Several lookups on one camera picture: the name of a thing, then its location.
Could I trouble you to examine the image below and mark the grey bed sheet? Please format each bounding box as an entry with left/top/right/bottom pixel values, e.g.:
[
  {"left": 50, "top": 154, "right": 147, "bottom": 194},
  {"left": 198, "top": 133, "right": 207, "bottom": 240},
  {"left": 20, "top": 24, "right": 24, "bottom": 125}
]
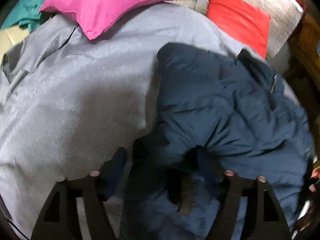
[{"left": 0, "top": 5, "right": 300, "bottom": 240}]

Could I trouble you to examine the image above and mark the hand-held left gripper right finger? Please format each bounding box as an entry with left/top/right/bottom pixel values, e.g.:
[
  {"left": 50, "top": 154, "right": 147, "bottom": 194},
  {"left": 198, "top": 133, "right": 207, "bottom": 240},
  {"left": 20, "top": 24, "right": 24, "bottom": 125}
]
[{"left": 207, "top": 170, "right": 293, "bottom": 240}]

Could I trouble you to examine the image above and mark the cream leather sofa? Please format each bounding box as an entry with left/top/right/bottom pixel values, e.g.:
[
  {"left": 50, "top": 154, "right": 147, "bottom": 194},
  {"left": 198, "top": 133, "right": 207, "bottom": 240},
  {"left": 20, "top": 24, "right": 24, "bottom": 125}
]
[{"left": 0, "top": 27, "right": 24, "bottom": 60}]

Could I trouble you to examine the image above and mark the pink pillow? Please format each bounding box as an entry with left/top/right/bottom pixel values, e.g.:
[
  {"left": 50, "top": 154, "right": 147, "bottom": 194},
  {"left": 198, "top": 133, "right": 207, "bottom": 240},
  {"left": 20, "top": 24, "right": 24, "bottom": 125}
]
[{"left": 39, "top": 0, "right": 192, "bottom": 40}]

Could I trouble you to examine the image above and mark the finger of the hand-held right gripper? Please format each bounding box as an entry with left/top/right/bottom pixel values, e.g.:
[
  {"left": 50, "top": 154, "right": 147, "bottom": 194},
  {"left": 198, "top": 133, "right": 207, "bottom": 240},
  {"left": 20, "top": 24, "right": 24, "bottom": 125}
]
[{"left": 306, "top": 165, "right": 320, "bottom": 195}]

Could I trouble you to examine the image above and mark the red pillow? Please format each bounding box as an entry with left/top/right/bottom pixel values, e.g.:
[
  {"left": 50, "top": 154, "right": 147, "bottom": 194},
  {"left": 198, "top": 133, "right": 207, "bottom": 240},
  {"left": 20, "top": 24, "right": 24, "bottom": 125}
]
[{"left": 204, "top": 0, "right": 272, "bottom": 60}]

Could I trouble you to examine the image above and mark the teal garment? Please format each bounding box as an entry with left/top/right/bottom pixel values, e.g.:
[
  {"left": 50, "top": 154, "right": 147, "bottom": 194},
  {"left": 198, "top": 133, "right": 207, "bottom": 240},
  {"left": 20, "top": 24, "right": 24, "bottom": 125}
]
[{"left": 0, "top": 0, "right": 54, "bottom": 33}]

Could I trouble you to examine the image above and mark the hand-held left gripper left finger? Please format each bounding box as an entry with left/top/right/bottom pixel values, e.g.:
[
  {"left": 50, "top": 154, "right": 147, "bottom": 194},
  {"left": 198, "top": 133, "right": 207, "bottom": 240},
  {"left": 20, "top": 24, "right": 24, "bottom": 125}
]
[{"left": 30, "top": 147, "right": 128, "bottom": 240}]

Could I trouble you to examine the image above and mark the navy blue puffer jacket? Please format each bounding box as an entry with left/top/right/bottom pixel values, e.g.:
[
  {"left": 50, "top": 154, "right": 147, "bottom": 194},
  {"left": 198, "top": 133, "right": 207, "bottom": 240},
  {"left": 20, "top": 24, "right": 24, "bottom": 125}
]
[{"left": 120, "top": 42, "right": 317, "bottom": 240}]

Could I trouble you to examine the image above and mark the silver foil insulation board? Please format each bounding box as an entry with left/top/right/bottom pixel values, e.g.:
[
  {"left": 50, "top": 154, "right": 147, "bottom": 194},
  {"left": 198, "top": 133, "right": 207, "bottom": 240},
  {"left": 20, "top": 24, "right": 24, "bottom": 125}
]
[{"left": 165, "top": 0, "right": 304, "bottom": 60}]

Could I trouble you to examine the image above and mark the wooden side table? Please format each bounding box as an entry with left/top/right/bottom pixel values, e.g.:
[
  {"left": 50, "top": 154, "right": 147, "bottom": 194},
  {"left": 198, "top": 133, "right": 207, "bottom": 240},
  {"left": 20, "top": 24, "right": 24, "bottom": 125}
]
[{"left": 287, "top": 12, "right": 320, "bottom": 90}]

